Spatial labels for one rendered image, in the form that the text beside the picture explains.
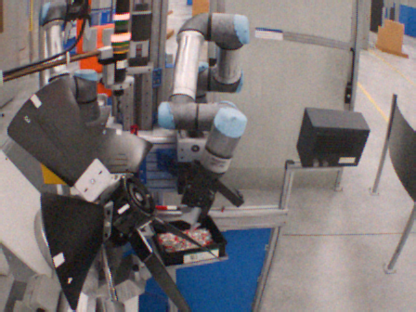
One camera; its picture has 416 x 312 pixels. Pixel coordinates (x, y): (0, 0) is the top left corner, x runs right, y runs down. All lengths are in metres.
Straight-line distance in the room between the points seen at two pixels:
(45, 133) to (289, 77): 2.23
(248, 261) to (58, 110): 1.09
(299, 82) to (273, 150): 0.59
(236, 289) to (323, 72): 1.77
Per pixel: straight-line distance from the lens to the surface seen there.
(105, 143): 1.11
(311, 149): 1.36
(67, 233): 0.65
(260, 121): 2.92
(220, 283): 1.76
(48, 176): 1.41
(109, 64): 0.83
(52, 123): 0.87
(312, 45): 2.84
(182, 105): 1.10
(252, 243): 1.60
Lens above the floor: 1.72
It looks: 28 degrees down
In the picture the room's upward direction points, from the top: 3 degrees clockwise
